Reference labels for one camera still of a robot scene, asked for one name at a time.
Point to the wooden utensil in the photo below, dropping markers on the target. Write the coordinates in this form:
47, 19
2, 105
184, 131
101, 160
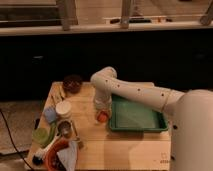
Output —
57, 94

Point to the white cloth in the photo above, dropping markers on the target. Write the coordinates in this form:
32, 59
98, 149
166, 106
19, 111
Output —
68, 156

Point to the metal spoon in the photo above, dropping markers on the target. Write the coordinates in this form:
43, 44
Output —
78, 139

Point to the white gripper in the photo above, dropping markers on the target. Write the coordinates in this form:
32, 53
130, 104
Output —
102, 100

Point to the green plastic tray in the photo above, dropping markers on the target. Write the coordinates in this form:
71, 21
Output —
135, 117

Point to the red orange apple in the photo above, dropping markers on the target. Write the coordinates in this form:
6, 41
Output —
102, 117

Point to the dark red bowl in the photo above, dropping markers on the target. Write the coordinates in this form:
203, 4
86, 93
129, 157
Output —
72, 83

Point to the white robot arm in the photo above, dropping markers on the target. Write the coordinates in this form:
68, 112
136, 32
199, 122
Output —
192, 111

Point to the green plastic cup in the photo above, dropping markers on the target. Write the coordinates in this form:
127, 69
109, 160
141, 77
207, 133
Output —
40, 136

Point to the white handled brush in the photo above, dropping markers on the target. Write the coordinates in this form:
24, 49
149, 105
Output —
39, 155

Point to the orange bowl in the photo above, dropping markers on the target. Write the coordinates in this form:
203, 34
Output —
52, 161

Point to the small metal cup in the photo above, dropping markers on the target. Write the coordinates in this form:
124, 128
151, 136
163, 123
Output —
64, 129

